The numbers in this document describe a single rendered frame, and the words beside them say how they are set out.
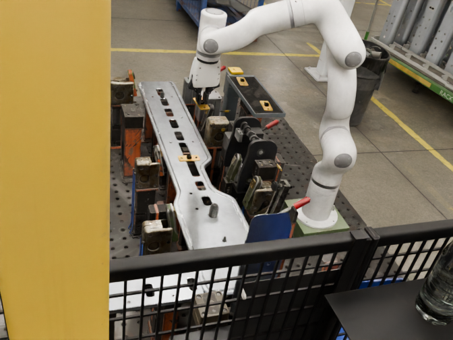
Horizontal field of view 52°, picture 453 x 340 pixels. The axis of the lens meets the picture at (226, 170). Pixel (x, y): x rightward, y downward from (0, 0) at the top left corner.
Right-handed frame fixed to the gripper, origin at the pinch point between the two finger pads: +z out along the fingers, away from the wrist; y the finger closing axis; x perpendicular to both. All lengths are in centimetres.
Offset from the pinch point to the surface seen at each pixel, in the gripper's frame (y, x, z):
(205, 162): -2.7, 5.3, 26.0
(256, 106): -29.0, -8.1, 11.3
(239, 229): 0.8, 43.5, 24.3
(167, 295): 32, 62, 23
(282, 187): -7.2, 48.5, 3.6
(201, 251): 43, 96, -34
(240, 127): -14.4, 6.6, 10.3
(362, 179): -187, -74, 132
